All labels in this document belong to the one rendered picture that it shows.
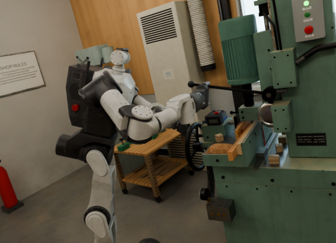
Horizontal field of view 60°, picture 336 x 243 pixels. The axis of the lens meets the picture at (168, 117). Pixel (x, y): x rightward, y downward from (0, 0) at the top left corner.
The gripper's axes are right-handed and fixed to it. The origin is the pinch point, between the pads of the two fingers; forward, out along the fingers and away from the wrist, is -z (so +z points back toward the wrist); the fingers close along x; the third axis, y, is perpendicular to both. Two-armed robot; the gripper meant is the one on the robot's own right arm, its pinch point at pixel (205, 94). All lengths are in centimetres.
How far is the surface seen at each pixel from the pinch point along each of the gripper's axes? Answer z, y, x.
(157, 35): -137, -111, -14
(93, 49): -125, -191, 2
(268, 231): 8, 37, 62
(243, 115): -10.5, 16.3, 12.0
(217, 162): 16.1, 13.1, 26.6
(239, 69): -5.8, 14.4, -12.3
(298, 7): 3, 38, -39
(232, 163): 16.1, 20.1, 25.0
